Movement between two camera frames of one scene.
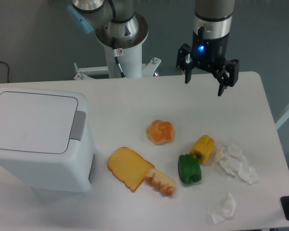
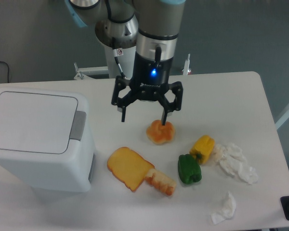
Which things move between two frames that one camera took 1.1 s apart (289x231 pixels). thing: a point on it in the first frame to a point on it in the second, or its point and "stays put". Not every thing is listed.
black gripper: x=209 y=53 to x=151 y=78
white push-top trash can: x=43 y=140 stays put
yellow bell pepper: x=203 y=148 stays put
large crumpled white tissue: x=232 y=158 stays put
